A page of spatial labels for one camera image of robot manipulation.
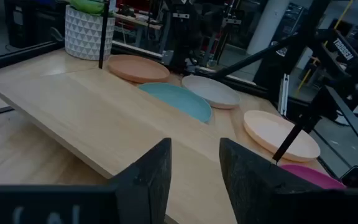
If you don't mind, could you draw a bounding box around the grey plate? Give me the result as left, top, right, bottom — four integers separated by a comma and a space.
181, 75, 241, 110

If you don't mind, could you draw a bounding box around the white round pillar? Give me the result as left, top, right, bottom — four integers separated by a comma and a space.
246, 0, 295, 57

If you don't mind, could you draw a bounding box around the pink plate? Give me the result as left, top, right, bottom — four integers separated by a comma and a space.
280, 164, 347, 190

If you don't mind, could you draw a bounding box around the dark cabinet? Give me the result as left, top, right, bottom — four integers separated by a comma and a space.
4, 0, 67, 49

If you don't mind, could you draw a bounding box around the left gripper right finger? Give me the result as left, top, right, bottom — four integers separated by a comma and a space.
219, 138, 321, 224

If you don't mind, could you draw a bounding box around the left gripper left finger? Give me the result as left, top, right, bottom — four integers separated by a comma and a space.
109, 138, 173, 224

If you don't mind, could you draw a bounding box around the white triangle-pattern plant pot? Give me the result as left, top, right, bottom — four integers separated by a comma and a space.
64, 4, 116, 62

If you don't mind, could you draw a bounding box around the green plant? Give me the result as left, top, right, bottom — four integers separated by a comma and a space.
68, 0, 115, 17

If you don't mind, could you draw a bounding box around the white bracket strip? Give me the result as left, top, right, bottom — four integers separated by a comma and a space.
277, 73, 290, 117

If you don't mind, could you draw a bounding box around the wooden shelf with black frame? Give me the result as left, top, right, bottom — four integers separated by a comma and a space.
0, 0, 358, 224

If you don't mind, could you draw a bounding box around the yellow pole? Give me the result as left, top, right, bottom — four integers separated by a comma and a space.
295, 0, 354, 94

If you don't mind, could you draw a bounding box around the wooden workbench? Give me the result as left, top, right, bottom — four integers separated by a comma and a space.
113, 11, 165, 47

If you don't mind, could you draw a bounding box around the black table border frame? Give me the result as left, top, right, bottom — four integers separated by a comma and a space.
0, 39, 346, 181

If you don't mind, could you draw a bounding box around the peach plate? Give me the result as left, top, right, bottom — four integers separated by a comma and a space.
243, 110, 321, 163

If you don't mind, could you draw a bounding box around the teal plate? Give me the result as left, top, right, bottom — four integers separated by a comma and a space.
137, 82, 213, 124

